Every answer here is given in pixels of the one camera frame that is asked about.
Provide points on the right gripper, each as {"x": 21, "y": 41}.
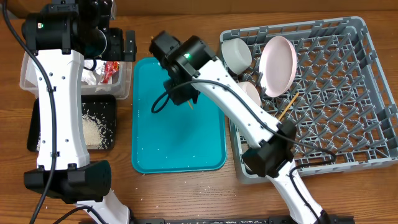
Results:
{"x": 180, "y": 92}

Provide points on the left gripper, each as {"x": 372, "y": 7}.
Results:
{"x": 117, "y": 52}

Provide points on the grey bowl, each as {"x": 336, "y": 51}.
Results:
{"x": 236, "y": 55}

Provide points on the large pink plate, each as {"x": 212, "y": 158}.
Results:
{"x": 278, "y": 65}

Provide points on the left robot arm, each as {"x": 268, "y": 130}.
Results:
{"x": 59, "y": 39}

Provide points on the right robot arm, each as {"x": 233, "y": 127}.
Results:
{"x": 195, "y": 69}

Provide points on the grey dishwasher rack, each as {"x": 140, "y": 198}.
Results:
{"x": 345, "y": 114}

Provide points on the red snack wrapper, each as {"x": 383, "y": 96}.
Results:
{"x": 109, "y": 68}

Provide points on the clear plastic bin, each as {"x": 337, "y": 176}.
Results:
{"x": 118, "y": 86}

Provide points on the crumpled white tissue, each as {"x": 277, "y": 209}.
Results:
{"x": 91, "y": 74}

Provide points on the teal plastic tray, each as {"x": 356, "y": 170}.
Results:
{"x": 179, "y": 138}

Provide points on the black tray bin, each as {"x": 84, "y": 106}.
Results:
{"x": 33, "y": 140}

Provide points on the rice pile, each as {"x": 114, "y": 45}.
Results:
{"x": 98, "y": 126}

